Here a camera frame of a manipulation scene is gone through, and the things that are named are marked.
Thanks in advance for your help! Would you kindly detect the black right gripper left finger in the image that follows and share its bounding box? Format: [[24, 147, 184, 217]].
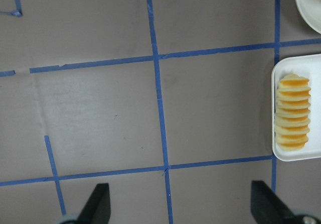
[[76, 183, 111, 224]]

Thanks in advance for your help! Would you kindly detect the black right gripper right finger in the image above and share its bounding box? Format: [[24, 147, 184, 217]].
[[250, 180, 301, 224]]

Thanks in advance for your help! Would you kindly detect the yellow ridged bread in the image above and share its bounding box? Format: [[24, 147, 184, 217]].
[[274, 74, 311, 151]]

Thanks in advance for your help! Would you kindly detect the white plate with lemon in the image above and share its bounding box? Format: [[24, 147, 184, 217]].
[[295, 0, 320, 34]]

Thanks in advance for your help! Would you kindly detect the white rectangular tray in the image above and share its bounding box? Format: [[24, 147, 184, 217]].
[[271, 54, 320, 161]]

